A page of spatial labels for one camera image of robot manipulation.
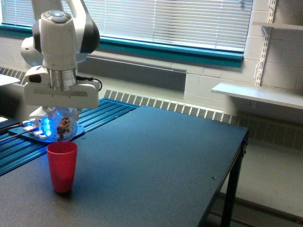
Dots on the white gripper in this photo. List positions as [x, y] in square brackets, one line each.
[54, 88]

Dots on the clear cup with brown nuts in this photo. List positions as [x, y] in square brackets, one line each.
[59, 124]

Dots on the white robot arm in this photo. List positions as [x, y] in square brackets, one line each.
[60, 41]

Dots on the red plastic cup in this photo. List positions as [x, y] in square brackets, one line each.
[62, 163]

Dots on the white side table edge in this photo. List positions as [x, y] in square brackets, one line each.
[6, 80]

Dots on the teal window sill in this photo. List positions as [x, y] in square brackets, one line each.
[132, 48]

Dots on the white window blinds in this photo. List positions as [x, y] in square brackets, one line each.
[212, 26]

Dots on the black table leg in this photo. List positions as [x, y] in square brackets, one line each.
[233, 183]

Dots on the white baseboard heater vent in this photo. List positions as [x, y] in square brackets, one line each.
[269, 131]

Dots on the blue ribbed aluminium base rail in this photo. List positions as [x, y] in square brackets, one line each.
[17, 151]

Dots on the upper white wall shelf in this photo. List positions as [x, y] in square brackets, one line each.
[277, 25]

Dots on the white wall shelf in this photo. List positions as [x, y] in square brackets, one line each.
[277, 25]
[262, 94]

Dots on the lower white wall shelf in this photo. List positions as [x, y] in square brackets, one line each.
[262, 94]

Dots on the white slotted shelf rail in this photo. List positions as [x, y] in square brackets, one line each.
[267, 33]

